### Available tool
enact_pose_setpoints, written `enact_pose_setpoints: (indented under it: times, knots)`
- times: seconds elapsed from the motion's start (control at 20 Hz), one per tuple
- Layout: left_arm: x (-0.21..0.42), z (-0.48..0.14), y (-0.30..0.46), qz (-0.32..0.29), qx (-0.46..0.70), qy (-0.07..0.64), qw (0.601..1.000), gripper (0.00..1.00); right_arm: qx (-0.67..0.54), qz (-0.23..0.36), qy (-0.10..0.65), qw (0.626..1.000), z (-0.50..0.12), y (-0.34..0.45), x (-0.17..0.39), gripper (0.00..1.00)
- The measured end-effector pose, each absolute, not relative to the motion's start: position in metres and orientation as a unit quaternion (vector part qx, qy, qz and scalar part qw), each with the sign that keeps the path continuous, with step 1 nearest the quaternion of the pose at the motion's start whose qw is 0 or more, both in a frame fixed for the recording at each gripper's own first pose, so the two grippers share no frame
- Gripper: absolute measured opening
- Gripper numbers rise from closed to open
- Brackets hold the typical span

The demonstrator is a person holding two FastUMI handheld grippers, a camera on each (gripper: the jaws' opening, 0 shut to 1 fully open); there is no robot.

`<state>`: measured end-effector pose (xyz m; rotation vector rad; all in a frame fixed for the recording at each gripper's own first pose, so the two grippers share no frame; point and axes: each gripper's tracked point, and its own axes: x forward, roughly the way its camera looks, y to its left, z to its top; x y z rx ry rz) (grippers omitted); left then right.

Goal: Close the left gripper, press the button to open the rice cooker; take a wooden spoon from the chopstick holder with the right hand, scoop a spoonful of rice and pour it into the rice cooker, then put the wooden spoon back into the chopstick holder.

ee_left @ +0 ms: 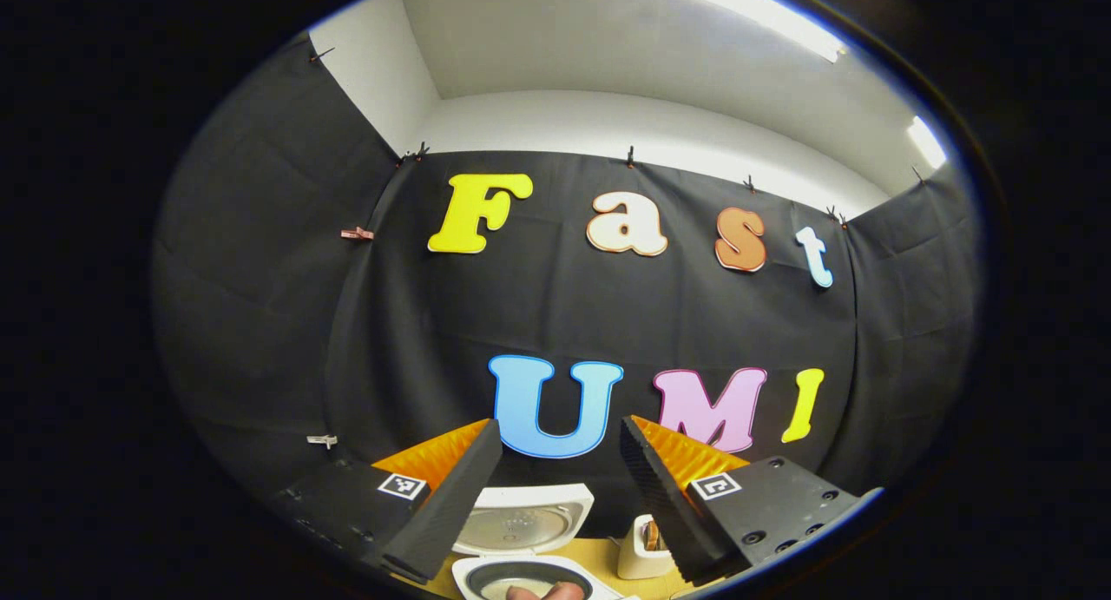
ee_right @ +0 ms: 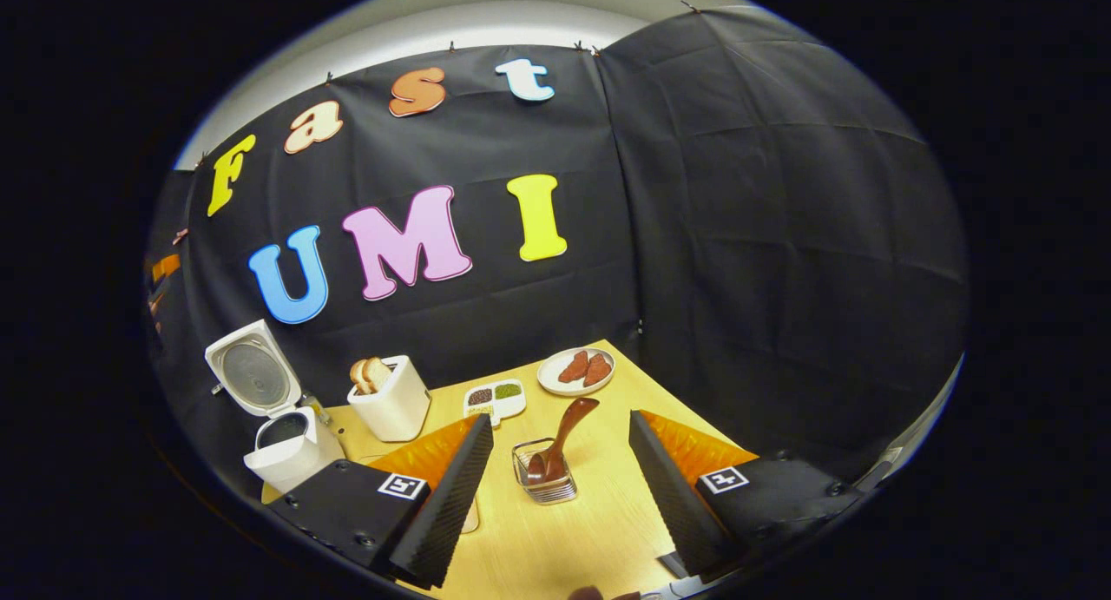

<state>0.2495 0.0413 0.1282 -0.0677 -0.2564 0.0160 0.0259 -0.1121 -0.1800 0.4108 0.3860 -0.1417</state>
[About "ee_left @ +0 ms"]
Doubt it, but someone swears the white rice cooker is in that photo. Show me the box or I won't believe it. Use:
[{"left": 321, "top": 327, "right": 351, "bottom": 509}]
[{"left": 451, "top": 484, "right": 639, "bottom": 600}]

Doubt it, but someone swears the black backdrop cloth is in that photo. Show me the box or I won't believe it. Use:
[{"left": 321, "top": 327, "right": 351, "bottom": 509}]
[{"left": 152, "top": 31, "right": 986, "bottom": 531}]

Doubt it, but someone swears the small ceiling light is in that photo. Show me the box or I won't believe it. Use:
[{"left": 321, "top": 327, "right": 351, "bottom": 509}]
[{"left": 905, "top": 115, "right": 947, "bottom": 170}]

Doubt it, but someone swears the long ceiling light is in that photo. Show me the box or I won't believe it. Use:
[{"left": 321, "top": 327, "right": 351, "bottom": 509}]
[{"left": 664, "top": 0, "right": 847, "bottom": 64}]

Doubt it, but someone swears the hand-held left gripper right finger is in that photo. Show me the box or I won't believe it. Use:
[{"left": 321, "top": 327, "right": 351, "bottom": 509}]
[{"left": 620, "top": 415, "right": 884, "bottom": 586}]

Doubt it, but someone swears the white toaster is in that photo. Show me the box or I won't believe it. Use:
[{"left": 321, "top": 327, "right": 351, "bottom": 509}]
[{"left": 617, "top": 514, "right": 678, "bottom": 581}]

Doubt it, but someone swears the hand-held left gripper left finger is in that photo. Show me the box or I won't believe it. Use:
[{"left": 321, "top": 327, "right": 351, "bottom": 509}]
[{"left": 269, "top": 419, "right": 504, "bottom": 585}]

